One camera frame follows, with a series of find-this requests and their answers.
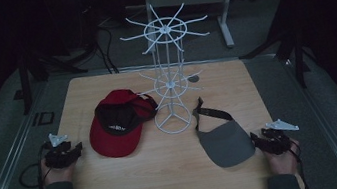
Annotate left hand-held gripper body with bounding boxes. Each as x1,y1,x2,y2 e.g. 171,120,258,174
40,130,77,171

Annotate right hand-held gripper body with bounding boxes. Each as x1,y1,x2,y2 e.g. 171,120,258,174
260,116,303,158

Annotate grey sun visor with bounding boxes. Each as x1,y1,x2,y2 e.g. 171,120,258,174
189,89,259,172

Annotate red baseball cap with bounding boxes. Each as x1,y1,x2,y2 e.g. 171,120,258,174
83,83,166,162

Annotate white wire hat rack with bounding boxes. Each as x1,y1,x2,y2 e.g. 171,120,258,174
114,0,225,141

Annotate person's left hand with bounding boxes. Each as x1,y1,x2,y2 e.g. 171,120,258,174
38,154,79,188

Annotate person's right hand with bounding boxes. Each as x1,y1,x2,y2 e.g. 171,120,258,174
263,141,305,180

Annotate black metal stand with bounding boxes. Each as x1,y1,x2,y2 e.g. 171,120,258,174
13,40,95,116
231,0,313,98

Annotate grey round sticker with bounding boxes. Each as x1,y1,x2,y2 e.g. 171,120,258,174
187,74,201,84

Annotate black rectangular floor frame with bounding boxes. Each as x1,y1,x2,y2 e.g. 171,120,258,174
30,109,58,128

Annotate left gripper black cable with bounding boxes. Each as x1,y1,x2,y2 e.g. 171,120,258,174
13,142,57,189

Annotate black floor cables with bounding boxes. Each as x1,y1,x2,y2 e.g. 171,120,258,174
77,1,121,78

